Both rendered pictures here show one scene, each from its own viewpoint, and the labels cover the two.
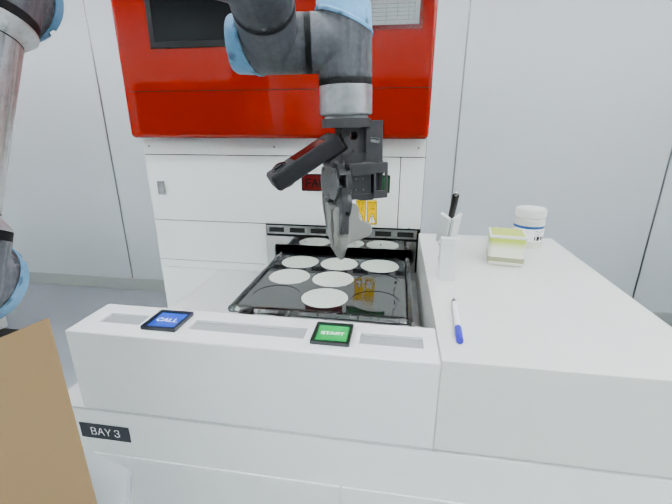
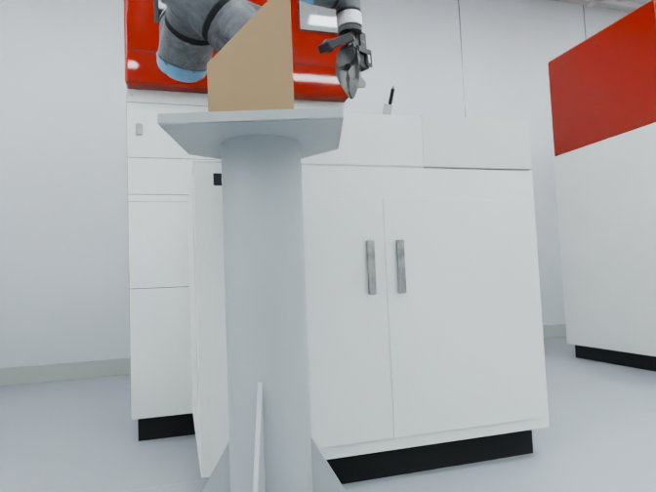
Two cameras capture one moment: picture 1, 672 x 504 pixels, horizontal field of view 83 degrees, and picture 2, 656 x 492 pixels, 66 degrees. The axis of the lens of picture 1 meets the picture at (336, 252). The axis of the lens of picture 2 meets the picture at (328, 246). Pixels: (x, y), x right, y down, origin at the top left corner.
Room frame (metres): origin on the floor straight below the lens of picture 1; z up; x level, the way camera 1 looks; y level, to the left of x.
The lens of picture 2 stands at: (-0.70, 0.71, 0.52)
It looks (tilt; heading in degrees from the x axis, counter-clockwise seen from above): 4 degrees up; 334
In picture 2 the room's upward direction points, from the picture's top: 2 degrees counter-clockwise
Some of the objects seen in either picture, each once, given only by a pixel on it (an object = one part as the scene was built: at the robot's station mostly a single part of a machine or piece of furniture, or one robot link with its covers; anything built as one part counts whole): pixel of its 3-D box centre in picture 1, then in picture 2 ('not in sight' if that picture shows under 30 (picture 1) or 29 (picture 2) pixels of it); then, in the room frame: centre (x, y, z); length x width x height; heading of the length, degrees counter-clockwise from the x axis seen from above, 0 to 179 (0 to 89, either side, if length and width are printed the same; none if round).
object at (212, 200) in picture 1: (280, 208); (244, 148); (1.11, 0.16, 1.02); 0.81 x 0.03 x 0.40; 81
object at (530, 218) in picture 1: (528, 226); not in sight; (0.93, -0.48, 1.01); 0.07 x 0.07 x 0.10
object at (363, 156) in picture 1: (351, 161); (352, 50); (0.59, -0.02, 1.20); 0.09 x 0.08 x 0.12; 111
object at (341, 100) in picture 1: (345, 103); (348, 23); (0.59, -0.01, 1.28); 0.08 x 0.08 x 0.05
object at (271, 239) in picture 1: (339, 253); not in sight; (1.07, -0.01, 0.89); 0.44 x 0.02 x 0.10; 81
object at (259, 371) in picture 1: (253, 368); (321, 142); (0.51, 0.13, 0.89); 0.55 x 0.09 x 0.14; 81
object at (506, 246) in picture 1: (505, 246); not in sight; (0.80, -0.37, 1.00); 0.07 x 0.07 x 0.07; 72
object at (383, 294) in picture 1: (332, 279); not in sight; (0.86, 0.01, 0.90); 0.34 x 0.34 x 0.01; 81
